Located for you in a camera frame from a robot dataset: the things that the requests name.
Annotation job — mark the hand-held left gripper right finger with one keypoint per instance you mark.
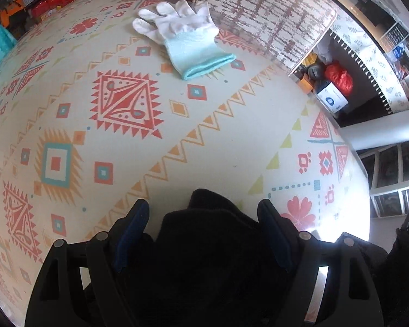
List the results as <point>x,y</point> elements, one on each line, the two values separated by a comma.
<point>274,235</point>

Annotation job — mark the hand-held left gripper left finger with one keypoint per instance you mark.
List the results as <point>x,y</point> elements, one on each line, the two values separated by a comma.
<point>133,235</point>

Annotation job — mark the black pants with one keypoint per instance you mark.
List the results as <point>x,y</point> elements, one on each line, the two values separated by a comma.
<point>208,262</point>

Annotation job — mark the patterned tablecloth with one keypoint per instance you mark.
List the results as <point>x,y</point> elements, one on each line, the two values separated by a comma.
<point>191,126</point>

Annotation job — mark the white box with blue logo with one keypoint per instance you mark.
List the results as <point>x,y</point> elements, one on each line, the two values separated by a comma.
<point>332,98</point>

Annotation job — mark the orange box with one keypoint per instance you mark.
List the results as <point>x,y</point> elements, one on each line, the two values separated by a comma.
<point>306,83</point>

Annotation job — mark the grey round object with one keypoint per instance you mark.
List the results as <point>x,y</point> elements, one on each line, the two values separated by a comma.
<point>316,71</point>

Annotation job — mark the red plastic bag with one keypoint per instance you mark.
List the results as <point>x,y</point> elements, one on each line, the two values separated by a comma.
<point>339,76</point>

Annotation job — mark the leaf print fringed cloth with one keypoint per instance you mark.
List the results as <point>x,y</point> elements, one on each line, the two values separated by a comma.
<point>371,58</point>

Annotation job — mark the white glove with blue cuff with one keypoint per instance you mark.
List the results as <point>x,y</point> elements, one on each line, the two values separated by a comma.
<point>187,37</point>

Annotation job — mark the chair with white patterned cover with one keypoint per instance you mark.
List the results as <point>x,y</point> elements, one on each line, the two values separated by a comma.
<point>266,17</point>

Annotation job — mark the clear plastic container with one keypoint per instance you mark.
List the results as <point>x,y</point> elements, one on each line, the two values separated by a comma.
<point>404,39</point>

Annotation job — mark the orange and black tool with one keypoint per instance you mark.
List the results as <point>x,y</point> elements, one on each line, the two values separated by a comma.
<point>13,12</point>

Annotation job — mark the white furniture rail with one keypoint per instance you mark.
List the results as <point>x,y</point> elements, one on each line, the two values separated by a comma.
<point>385,131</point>

